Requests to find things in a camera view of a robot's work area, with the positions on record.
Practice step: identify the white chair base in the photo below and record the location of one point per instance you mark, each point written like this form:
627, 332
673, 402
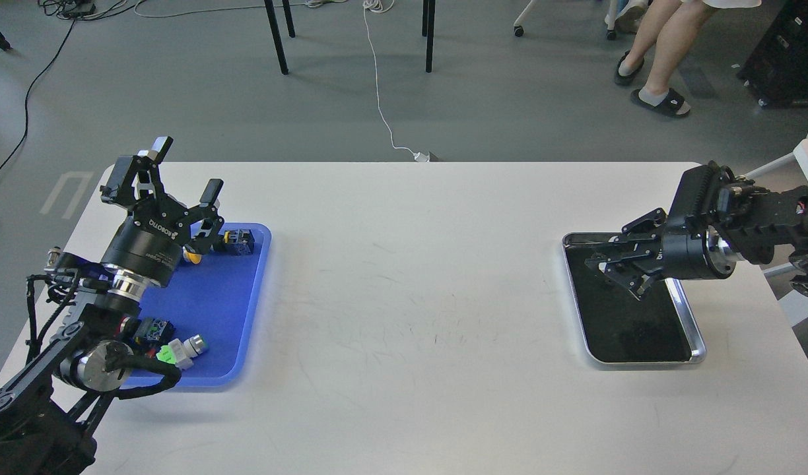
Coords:
562, 14

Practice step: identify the black equipment case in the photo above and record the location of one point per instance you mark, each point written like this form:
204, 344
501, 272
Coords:
776, 72

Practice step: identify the red push button switch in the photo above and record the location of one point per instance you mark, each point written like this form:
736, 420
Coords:
145, 335

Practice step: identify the white green selector switch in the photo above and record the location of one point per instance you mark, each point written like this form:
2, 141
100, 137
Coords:
182, 352

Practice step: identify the black table legs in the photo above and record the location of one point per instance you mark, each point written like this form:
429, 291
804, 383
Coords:
427, 31

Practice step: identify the blue plastic tray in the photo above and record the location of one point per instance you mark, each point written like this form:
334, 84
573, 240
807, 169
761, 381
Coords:
218, 300

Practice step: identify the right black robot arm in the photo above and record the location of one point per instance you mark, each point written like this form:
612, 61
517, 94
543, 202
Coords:
716, 219

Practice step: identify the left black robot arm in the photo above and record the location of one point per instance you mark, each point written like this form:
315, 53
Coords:
82, 316

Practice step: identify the person leg with sandal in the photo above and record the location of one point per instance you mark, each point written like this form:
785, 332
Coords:
689, 19

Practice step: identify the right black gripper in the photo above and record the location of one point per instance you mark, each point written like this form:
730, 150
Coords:
644, 253

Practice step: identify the green push button switch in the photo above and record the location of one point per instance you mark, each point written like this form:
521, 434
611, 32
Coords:
236, 242

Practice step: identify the yellow push button switch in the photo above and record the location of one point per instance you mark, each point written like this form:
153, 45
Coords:
190, 258

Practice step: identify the silver metal tray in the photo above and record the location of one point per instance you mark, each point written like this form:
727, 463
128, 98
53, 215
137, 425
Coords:
620, 332

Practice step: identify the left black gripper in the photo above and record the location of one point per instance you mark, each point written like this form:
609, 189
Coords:
150, 240

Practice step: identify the white office chair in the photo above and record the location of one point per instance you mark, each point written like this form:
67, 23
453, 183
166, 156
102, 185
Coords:
790, 170

